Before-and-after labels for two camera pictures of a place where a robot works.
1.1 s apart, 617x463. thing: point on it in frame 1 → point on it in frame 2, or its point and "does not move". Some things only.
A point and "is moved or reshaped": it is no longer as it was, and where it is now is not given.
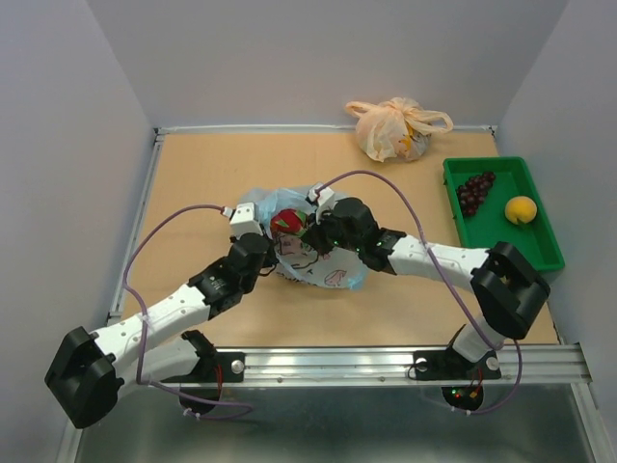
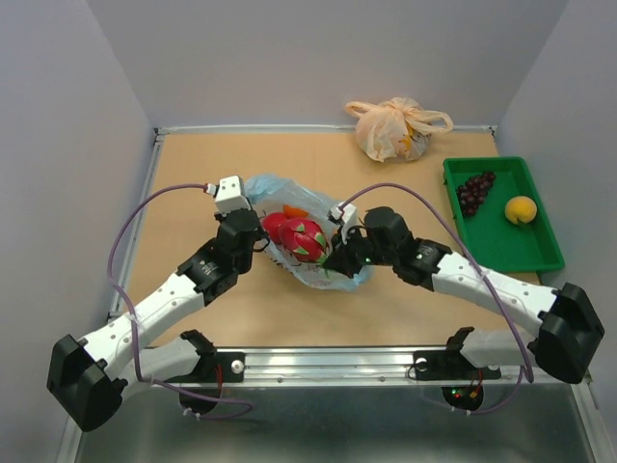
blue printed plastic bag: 296,259 is moved or reshaped
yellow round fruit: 521,207 does not move
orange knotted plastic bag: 396,128 does not move
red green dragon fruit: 288,220 → 306,239
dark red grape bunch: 473,192 does not move
